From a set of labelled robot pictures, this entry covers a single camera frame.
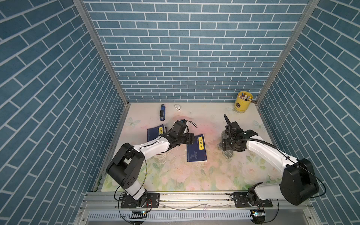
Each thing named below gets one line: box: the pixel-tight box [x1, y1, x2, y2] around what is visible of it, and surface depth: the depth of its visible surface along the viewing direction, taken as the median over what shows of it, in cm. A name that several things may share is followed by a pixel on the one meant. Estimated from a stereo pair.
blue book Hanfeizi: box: [186, 133, 208, 163], surface depth 93 cm
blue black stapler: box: [159, 104, 166, 122], surface depth 111 cm
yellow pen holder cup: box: [233, 90, 254, 113], surface depth 111 cm
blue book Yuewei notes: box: [146, 123, 167, 143], surface depth 98 cm
